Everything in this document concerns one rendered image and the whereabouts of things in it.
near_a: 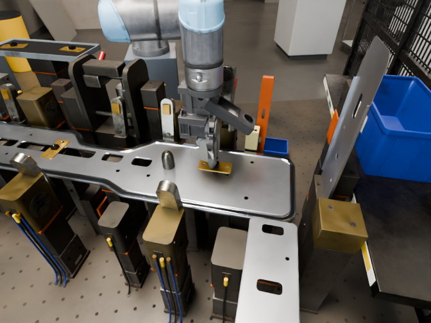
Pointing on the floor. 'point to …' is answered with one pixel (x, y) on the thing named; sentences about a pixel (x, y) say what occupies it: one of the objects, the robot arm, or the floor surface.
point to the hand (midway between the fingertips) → (215, 161)
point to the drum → (9, 22)
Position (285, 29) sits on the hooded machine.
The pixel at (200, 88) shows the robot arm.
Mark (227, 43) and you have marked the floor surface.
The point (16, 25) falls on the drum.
